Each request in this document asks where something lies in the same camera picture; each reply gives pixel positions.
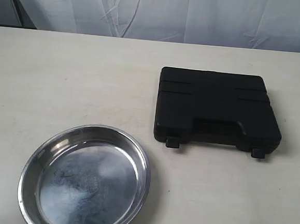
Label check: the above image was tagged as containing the black plastic tool case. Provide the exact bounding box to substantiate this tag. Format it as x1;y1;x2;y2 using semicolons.
153;67;282;159

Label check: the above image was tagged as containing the round stainless steel tray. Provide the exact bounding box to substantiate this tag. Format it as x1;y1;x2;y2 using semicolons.
17;125;151;224

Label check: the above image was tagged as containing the white backdrop curtain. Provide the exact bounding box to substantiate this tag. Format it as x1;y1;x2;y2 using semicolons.
20;0;300;52

